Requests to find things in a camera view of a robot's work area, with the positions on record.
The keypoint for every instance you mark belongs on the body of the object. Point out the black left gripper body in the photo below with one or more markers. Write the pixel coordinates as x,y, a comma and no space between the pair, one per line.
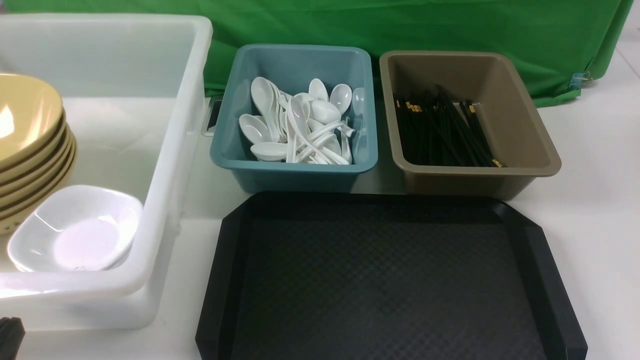
12,333

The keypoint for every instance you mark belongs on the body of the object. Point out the yellow noodle bowl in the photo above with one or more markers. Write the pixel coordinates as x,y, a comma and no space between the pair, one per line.
31,113

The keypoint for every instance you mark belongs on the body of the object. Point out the white soup spoon red handle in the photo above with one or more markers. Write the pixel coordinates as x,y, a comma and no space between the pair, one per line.
324,112

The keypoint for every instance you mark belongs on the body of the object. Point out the bottom stacked yellow bowl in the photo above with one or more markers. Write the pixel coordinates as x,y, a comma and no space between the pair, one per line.
12,223

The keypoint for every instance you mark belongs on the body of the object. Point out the stacked yellow bowl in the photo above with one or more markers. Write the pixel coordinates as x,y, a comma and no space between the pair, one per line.
12,223
34,172
27,163
16,206
33,179

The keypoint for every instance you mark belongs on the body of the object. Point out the top stacked yellow bowl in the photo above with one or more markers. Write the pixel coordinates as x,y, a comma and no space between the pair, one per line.
27,163

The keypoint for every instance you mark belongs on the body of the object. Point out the white square dish in tub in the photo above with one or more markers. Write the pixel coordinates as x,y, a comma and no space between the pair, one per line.
78,228

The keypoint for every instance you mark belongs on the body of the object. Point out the large white plastic tub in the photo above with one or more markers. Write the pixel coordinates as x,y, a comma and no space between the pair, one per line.
133,91

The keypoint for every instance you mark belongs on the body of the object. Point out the black serving tray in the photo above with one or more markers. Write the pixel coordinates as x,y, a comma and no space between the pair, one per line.
336,276

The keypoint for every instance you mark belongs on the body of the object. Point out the metal table socket plate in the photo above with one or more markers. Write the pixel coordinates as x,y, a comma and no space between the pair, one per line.
211,115

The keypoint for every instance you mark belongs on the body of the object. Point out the white spoon front lying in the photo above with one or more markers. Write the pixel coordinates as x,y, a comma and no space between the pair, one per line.
270,151

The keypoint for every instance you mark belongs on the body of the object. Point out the white spoon front left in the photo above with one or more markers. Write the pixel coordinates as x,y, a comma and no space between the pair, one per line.
254,128

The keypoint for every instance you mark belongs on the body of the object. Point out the white spoon back left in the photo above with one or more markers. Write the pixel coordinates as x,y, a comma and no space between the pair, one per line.
263,98

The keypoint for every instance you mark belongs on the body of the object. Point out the white spoon upright centre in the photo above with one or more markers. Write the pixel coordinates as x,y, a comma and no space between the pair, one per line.
312,143

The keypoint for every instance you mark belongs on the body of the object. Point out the teal plastic bin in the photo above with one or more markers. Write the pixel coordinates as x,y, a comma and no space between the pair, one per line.
291,67

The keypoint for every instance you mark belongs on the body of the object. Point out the white spoon back centre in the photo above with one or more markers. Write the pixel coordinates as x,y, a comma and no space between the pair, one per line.
317,90

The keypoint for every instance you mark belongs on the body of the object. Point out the white spoon back right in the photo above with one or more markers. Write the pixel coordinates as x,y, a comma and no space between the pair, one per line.
341,97

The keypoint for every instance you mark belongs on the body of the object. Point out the pile of black chopsticks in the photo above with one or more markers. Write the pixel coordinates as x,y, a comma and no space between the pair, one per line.
436,130

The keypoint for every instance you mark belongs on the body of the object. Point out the brown plastic bin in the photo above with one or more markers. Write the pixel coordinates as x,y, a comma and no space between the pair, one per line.
509,118

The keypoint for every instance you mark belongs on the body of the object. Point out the blue binder clip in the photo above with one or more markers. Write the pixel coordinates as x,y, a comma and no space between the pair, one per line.
580,80

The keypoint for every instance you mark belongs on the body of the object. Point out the green cloth backdrop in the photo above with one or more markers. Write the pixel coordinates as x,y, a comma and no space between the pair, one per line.
549,41

